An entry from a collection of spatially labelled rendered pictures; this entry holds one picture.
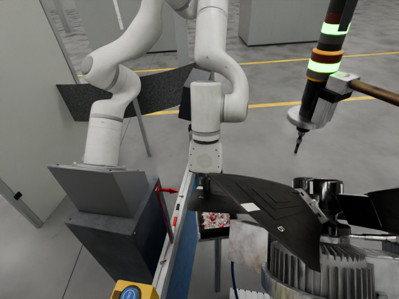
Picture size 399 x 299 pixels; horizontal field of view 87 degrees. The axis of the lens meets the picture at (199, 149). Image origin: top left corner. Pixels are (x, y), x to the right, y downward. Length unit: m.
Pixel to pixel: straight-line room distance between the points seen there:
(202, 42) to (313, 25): 6.62
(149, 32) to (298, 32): 6.38
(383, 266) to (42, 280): 2.03
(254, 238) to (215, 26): 0.62
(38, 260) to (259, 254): 1.87
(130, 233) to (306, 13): 6.72
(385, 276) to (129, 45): 0.97
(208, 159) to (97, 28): 6.35
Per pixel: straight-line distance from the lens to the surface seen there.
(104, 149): 0.84
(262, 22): 6.64
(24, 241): 2.46
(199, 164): 0.63
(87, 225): 0.99
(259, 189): 0.42
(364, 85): 0.38
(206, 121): 0.56
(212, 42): 0.63
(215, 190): 0.68
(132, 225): 0.91
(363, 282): 0.62
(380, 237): 0.78
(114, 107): 0.86
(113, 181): 0.76
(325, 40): 0.39
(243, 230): 0.74
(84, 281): 1.99
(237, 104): 0.56
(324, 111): 0.41
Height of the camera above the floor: 1.67
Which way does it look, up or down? 40 degrees down
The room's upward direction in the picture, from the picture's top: 4 degrees counter-clockwise
